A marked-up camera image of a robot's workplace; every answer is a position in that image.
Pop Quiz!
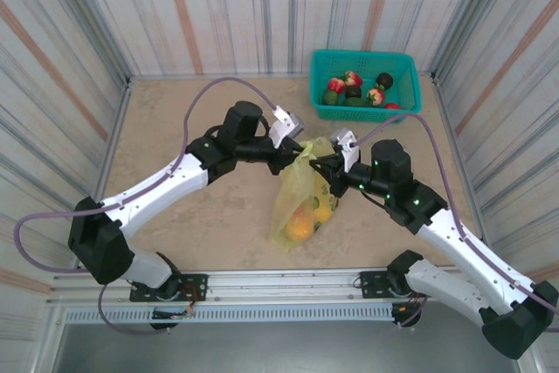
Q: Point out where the red orange wire bundle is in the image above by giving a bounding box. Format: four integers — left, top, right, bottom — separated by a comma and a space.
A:
178, 284, 198, 318
392, 289, 427, 315

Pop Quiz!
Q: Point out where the aluminium mounting rail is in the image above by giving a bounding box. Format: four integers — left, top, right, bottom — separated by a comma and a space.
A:
43, 268, 523, 307

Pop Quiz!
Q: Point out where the fake orange fruit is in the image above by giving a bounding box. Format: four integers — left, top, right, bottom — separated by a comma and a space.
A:
284, 211, 315, 243

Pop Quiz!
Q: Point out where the teal plastic mesh basket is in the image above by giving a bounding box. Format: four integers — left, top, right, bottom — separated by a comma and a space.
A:
308, 48, 423, 124

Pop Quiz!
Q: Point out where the yellow-green avocado print plastic bag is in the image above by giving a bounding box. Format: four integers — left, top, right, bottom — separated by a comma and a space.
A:
269, 135, 342, 255

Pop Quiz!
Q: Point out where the perforated metal cable tray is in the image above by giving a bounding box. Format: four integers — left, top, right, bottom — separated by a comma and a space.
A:
64, 304, 397, 325

